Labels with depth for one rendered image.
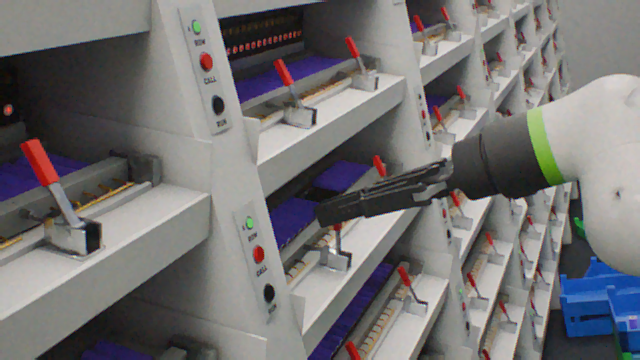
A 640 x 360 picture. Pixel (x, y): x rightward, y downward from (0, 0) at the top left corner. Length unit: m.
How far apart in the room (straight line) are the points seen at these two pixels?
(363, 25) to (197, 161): 0.71
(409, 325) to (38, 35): 0.85
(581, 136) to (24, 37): 0.54
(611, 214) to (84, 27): 0.49
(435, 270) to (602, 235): 0.71
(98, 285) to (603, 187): 0.47
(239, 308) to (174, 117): 0.20
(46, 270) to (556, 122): 0.54
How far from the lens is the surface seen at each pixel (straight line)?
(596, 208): 0.73
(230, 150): 0.71
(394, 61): 1.31
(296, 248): 0.95
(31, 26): 0.55
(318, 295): 0.89
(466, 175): 0.83
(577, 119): 0.80
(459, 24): 1.99
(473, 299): 1.71
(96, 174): 0.65
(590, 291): 2.88
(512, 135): 0.81
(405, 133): 1.33
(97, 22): 0.61
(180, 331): 0.76
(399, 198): 0.84
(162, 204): 0.64
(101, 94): 0.72
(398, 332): 1.20
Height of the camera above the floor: 1.28
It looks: 12 degrees down
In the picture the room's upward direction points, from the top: 14 degrees counter-clockwise
